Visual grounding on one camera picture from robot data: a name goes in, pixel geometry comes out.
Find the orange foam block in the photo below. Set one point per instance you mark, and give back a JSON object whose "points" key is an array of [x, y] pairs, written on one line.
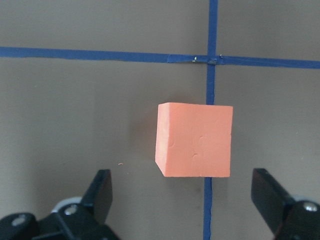
{"points": [[194, 140]]}

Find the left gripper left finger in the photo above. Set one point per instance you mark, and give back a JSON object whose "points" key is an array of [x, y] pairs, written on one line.
{"points": [[83, 218]]}

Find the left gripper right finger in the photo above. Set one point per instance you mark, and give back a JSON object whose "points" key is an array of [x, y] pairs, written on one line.
{"points": [[287, 217]]}

